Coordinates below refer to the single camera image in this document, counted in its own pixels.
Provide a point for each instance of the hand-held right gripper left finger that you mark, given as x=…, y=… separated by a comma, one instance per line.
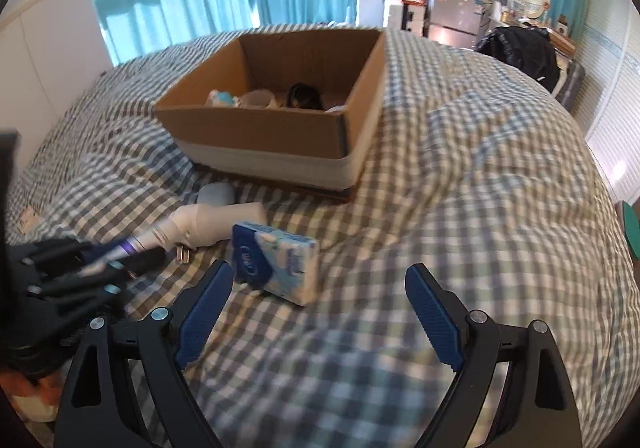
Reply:
x=200, y=323

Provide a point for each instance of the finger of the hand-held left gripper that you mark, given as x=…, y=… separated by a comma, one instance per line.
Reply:
x=75, y=290
x=55, y=255

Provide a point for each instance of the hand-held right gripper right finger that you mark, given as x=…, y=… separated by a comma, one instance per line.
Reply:
x=432, y=318

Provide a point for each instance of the blue white tissue pack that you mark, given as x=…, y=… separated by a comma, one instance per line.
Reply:
x=280, y=263

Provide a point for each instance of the white plug-in device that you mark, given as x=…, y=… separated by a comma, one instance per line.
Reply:
x=220, y=223

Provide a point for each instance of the cardboard box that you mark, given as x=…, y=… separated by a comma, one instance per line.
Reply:
x=280, y=148

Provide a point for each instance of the orange cloth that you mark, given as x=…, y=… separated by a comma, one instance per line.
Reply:
x=35, y=395

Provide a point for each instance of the checked blanket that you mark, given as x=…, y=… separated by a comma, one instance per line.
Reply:
x=450, y=208

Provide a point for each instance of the grey round pebble-shaped object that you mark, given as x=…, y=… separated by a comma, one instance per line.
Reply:
x=216, y=193

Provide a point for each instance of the green round stool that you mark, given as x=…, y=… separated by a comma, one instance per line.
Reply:
x=631, y=228

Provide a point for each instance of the blue white packet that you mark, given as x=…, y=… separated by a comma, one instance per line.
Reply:
x=222, y=99

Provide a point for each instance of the white plastic item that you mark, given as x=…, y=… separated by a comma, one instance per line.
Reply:
x=260, y=98

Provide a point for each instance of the grey suitcase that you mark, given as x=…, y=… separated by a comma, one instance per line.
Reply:
x=571, y=80

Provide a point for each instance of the black bag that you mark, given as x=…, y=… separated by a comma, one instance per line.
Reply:
x=520, y=55

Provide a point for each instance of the white appliance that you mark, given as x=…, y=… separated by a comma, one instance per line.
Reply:
x=400, y=13

